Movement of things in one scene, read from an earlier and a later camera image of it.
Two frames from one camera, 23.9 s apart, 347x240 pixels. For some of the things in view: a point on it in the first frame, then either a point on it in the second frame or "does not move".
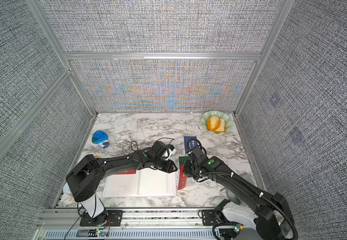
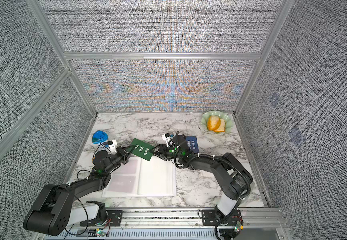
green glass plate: x=221 y=115 does not move
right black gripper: x=187 y=163 -> x=162 y=150
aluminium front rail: x=184 y=224 does not move
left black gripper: x=169 y=167 -> x=122 y=152
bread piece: x=215 y=124 does not move
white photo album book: x=146 y=182 does not move
